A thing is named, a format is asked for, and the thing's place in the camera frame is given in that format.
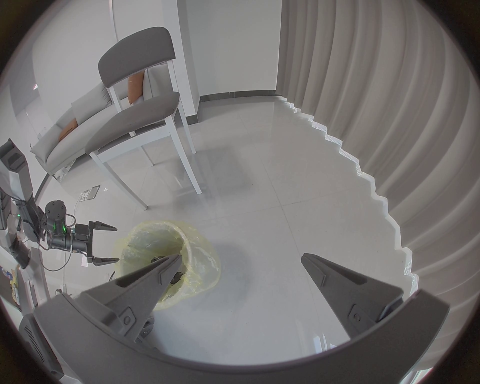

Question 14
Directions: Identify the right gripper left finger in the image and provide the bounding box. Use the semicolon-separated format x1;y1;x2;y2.
80;253;183;338

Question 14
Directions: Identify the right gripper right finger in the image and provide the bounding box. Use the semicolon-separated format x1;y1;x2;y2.
301;253;404;343

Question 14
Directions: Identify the black plastic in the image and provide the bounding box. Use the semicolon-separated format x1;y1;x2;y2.
150;255;185;286

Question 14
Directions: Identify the yellow plastic bag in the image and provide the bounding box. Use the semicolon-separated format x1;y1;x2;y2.
114;220;222;311

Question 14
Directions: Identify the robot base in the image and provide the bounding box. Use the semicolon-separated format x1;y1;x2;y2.
17;289;66;383

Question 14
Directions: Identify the white trash bin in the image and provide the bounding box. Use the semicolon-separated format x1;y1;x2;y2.
120;224;199;308

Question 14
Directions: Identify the white sofa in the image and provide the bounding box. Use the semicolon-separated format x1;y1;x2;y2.
30;64;177;177

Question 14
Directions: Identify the orange cushion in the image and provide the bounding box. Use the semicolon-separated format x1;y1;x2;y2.
59;117;78;139
127;72;145;104

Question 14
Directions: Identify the grey and white chair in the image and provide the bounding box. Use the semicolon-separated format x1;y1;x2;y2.
85;26;203;211

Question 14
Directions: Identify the white cushion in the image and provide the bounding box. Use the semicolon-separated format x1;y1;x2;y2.
70;83;113;121

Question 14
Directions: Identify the white curtain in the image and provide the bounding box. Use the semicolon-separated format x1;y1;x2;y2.
277;0;480;338

